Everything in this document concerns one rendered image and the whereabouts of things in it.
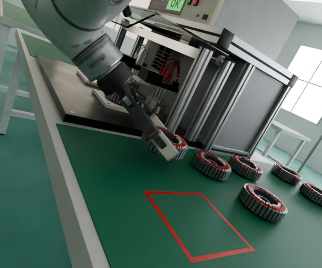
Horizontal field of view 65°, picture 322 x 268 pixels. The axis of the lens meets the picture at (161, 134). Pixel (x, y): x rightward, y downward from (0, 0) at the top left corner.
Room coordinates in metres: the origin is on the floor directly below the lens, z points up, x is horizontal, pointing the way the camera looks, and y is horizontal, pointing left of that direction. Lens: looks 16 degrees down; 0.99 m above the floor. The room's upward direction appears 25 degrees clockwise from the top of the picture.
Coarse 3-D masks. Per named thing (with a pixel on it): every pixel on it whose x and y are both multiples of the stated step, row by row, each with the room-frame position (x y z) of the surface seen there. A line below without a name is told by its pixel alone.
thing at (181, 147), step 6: (156, 126) 0.61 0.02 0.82; (168, 132) 0.61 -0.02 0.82; (144, 138) 0.55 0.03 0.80; (168, 138) 0.59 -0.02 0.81; (174, 138) 0.60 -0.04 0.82; (180, 138) 0.60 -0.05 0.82; (144, 144) 0.54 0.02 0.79; (150, 144) 0.53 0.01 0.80; (174, 144) 0.54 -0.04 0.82; (180, 144) 0.55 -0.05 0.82; (186, 144) 0.58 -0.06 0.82; (156, 150) 0.53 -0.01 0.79; (180, 150) 0.54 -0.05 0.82; (186, 150) 0.56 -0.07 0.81; (180, 156) 0.55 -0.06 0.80
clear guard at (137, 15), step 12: (132, 12) 0.69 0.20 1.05; (144, 12) 0.66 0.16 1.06; (156, 12) 0.63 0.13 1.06; (120, 24) 0.63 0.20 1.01; (132, 24) 0.60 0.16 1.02; (156, 24) 0.87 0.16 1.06; (168, 24) 0.72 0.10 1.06; (180, 36) 0.89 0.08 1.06; (192, 36) 0.73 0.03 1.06; (216, 48) 0.77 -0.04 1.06
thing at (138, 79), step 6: (144, 66) 0.90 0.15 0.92; (138, 72) 0.91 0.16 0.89; (144, 72) 0.88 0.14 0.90; (150, 72) 0.86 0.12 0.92; (156, 72) 0.90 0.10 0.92; (138, 78) 0.86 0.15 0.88; (144, 78) 0.87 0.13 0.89; (150, 78) 0.87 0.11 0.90; (156, 78) 0.88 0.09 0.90; (162, 78) 0.90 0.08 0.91; (144, 84) 0.86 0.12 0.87; (150, 84) 0.88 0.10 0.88; (156, 84) 0.89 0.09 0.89; (162, 84) 0.90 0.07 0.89; (168, 84) 0.93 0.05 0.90; (162, 90) 0.94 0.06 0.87; (174, 90) 0.94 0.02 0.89; (156, 96) 0.96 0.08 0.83; (162, 96) 0.93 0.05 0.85
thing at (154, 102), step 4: (148, 96) 0.95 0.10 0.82; (152, 100) 0.92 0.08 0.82; (156, 100) 0.94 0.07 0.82; (152, 104) 0.92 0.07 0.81; (156, 104) 0.90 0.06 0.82; (160, 104) 0.92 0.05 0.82; (164, 104) 0.94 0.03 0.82; (152, 108) 0.91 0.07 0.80; (156, 108) 0.91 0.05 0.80; (160, 108) 0.92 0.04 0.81; (164, 108) 0.93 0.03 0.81; (160, 112) 0.92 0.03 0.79; (160, 116) 0.93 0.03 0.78
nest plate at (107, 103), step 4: (96, 92) 0.84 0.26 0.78; (100, 92) 0.86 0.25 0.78; (96, 96) 0.83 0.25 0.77; (100, 96) 0.81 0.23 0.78; (104, 96) 0.83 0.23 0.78; (100, 100) 0.79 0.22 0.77; (104, 100) 0.78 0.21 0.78; (108, 100) 0.80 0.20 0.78; (104, 104) 0.76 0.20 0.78; (108, 104) 0.76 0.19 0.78; (112, 104) 0.78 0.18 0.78; (116, 104) 0.80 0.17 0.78; (112, 108) 0.77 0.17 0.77; (116, 108) 0.78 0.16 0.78; (120, 108) 0.78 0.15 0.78; (124, 108) 0.79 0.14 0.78; (124, 112) 0.80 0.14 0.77; (128, 112) 0.80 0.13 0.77
